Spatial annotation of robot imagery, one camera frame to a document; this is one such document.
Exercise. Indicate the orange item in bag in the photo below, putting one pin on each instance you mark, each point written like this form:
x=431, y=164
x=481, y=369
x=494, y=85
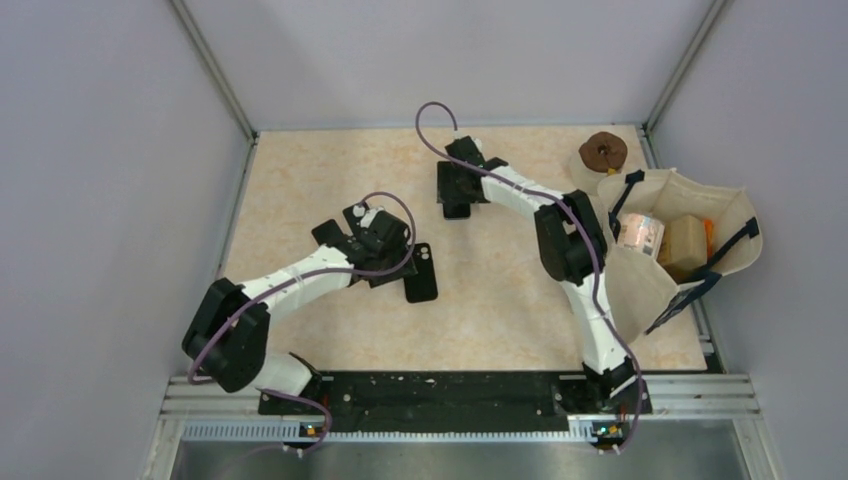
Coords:
x=708, y=227

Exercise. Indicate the black phone case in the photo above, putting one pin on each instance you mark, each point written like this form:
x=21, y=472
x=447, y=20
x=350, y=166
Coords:
x=421, y=286

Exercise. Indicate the brown-topped paper roll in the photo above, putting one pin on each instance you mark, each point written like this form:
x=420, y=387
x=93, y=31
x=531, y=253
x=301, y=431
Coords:
x=603, y=154

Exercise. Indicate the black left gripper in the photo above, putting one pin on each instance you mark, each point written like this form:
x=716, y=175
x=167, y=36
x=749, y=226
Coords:
x=405, y=269

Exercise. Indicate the pink patterned roll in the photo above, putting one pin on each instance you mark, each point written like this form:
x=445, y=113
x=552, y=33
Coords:
x=641, y=233

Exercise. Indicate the white-edged black phone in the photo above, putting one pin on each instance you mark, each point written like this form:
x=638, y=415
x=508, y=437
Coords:
x=328, y=233

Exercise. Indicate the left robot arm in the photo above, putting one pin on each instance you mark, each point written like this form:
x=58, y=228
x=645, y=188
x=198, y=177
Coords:
x=227, y=340

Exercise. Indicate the brown cardboard box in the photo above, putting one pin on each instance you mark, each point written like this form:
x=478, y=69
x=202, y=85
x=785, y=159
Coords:
x=683, y=245

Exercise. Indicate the cream canvas tote bag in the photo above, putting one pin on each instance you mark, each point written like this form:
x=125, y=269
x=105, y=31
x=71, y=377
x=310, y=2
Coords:
x=644, y=295

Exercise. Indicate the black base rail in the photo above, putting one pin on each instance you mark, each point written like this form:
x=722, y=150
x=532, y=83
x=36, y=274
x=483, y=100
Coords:
x=456, y=402

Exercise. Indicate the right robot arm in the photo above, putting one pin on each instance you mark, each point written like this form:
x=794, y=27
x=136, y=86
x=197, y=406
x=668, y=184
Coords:
x=571, y=244

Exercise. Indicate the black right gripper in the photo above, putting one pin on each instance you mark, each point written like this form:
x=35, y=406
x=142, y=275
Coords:
x=446, y=175

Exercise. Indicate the aluminium frame rail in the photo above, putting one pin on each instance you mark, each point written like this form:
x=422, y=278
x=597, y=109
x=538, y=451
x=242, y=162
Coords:
x=207, y=413

